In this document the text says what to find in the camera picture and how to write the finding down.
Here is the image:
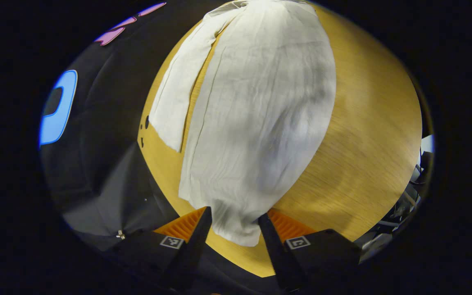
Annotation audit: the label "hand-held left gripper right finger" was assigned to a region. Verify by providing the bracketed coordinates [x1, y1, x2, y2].
[258, 208, 361, 292]

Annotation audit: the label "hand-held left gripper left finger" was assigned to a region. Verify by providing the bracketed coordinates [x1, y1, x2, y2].
[113, 206, 213, 291]

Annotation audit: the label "white jeans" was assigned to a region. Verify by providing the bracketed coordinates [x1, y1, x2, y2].
[148, 0, 337, 247]

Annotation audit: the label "black backdrop cloth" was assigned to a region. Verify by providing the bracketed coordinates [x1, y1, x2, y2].
[39, 0, 236, 263]

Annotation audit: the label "dark grey clutter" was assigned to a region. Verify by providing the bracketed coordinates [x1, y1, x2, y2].
[359, 135, 435, 263]

